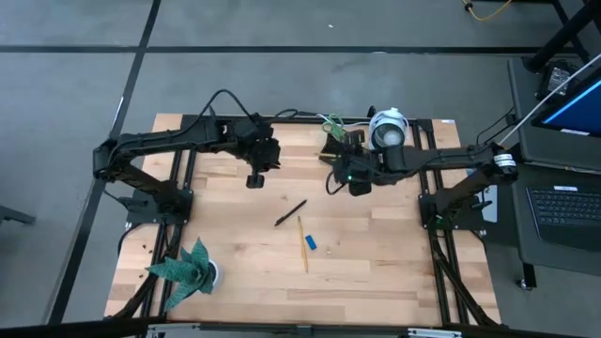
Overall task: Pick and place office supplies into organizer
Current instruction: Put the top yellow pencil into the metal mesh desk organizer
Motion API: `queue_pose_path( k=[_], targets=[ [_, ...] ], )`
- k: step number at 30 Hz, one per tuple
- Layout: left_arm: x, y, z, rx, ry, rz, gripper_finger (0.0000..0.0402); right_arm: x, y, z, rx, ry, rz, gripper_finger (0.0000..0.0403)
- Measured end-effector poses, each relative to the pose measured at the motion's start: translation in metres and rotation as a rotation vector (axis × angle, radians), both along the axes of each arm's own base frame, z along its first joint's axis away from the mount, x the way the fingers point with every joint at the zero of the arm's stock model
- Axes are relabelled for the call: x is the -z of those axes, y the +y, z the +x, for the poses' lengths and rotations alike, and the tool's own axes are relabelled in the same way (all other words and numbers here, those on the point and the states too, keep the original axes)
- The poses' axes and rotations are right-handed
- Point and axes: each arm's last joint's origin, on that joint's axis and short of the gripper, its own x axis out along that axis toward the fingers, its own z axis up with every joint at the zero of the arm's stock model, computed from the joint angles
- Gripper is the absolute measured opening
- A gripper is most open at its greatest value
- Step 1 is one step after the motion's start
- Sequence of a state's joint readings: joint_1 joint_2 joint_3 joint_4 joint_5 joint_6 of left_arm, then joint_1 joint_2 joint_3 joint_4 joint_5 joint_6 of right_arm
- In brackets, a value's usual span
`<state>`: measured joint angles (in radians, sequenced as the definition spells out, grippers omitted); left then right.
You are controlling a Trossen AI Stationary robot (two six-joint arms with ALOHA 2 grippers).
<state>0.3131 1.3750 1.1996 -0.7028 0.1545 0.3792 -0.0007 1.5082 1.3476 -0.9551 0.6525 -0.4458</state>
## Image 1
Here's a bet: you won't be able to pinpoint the black desk organizer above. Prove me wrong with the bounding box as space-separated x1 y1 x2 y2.
318 129 372 184

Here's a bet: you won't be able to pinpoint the black pen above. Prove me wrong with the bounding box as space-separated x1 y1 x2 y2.
273 198 309 228

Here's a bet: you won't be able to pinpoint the laptop computer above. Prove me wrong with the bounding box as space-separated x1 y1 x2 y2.
505 54 601 291

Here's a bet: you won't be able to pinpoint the white diagonal cable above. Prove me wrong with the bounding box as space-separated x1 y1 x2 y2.
496 54 601 150

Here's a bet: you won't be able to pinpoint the black keyboard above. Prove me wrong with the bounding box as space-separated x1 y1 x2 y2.
525 185 601 254

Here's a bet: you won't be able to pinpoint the black power adapter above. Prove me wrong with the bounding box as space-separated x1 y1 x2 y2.
534 59 583 102

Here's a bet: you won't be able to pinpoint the green potted plant white pot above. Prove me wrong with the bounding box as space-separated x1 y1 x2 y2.
144 238 221 312

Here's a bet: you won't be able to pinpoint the yellow cable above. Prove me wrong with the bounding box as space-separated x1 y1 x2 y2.
461 0 513 23

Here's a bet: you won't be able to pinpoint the white paper sheet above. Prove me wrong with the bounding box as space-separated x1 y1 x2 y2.
483 185 499 223

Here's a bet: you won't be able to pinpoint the monitor with blue screen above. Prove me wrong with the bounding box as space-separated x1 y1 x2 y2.
531 65 601 140

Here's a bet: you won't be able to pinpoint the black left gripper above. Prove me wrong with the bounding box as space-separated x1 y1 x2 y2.
229 115 282 189

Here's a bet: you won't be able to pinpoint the white lamp cable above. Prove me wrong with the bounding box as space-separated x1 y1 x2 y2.
316 114 372 129

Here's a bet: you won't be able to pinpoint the silver aluminium bracket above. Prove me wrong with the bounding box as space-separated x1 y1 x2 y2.
406 327 464 338
146 322 202 338

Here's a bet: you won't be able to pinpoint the white round desk lamp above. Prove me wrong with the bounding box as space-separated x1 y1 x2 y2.
367 106 410 151

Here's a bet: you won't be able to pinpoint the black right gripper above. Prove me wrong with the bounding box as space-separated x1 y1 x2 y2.
331 130 391 197

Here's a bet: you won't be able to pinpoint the gray chair leg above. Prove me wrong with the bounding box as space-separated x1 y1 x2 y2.
0 205 38 226

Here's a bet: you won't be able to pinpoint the black stand leg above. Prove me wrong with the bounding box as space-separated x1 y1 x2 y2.
523 0 601 74

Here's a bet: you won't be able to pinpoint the black aluminium table frame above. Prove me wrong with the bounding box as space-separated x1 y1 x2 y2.
105 112 501 329

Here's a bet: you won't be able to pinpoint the black crossbar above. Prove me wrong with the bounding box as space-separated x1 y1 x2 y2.
0 317 601 338

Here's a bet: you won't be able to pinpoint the green-handled scissors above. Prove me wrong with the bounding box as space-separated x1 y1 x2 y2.
321 114 348 142

